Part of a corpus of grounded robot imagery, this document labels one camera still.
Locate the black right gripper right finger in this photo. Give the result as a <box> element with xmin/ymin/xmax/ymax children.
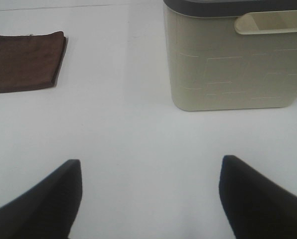
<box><xmin>219</xmin><ymin>155</ymin><xmax>297</xmax><ymax>239</ymax></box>

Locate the brown towel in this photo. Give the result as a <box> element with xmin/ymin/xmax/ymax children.
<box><xmin>0</xmin><ymin>31</ymin><xmax>66</xmax><ymax>93</ymax></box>

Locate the beige bin with grey rim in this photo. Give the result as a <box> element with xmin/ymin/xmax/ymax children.
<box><xmin>163</xmin><ymin>0</ymin><xmax>297</xmax><ymax>111</ymax></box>

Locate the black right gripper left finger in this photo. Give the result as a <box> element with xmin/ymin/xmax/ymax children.
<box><xmin>0</xmin><ymin>159</ymin><xmax>83</xmax><ymax>239</ymax></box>

